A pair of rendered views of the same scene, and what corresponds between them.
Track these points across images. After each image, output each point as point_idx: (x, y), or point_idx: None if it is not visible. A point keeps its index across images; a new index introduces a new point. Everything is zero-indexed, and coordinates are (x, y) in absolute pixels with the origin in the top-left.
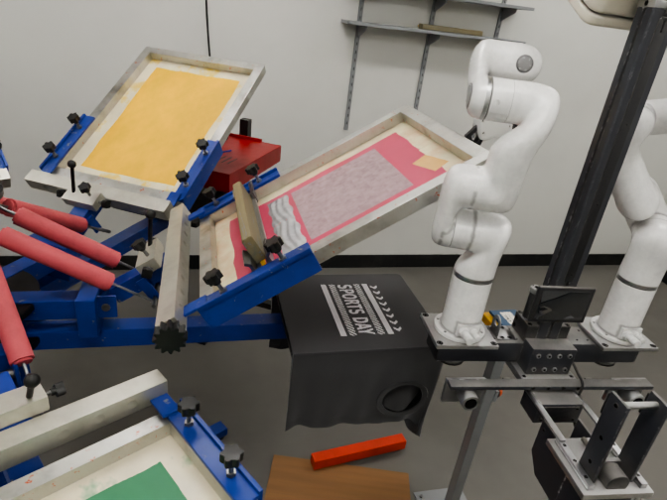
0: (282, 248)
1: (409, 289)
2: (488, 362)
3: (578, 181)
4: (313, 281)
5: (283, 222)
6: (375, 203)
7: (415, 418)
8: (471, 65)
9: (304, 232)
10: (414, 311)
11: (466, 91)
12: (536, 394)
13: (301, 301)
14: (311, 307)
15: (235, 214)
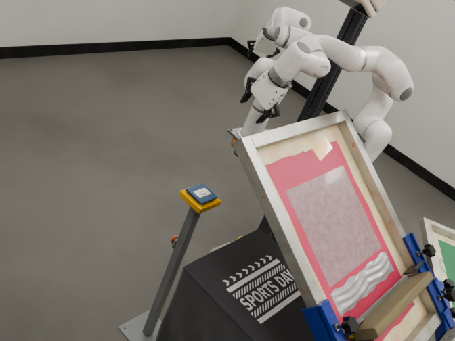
0: (388, 273)
1: (206, 256)
2: (190, 229)
3: (326, 88)
4: (261, 331)
5: (368, 280)
6: (355, 195)
7: None
8: (404, 78)
9: (375, 256)
10: (237, 249)
11: (400, 92)
12: None
13: (296, 329)
14: (297, 318)
15: None
